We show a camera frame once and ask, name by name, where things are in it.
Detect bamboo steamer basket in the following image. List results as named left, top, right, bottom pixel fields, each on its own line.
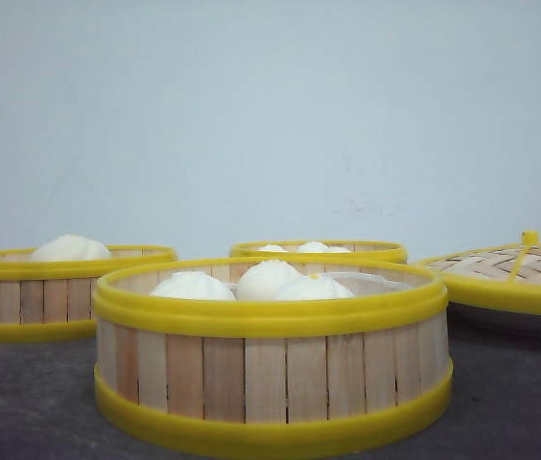
left=229, top=240, right=409, bottom=264
left=0, top=245, right=178, bottom=343
left=93, top=257, right=453, bottom=458

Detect woven bamboo steamer lid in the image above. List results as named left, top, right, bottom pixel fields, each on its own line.
left=416, top=230, right=541, bottom=316

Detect white bun rear left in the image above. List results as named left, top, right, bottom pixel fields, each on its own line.
left=256, top=244, right=287, bottom=252

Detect white bun front right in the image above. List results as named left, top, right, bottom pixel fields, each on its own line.
left=272, top=276, right=355, bottom=301

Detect white bun front left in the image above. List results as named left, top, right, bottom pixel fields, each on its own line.
left=151, top=271, right=236, bottom=301

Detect white bun in left basket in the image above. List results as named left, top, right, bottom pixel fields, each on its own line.
left=30, top=234, right=111, bottom=262

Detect white plate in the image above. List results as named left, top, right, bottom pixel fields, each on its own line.
left=449, top=302, right=541, bottom=337

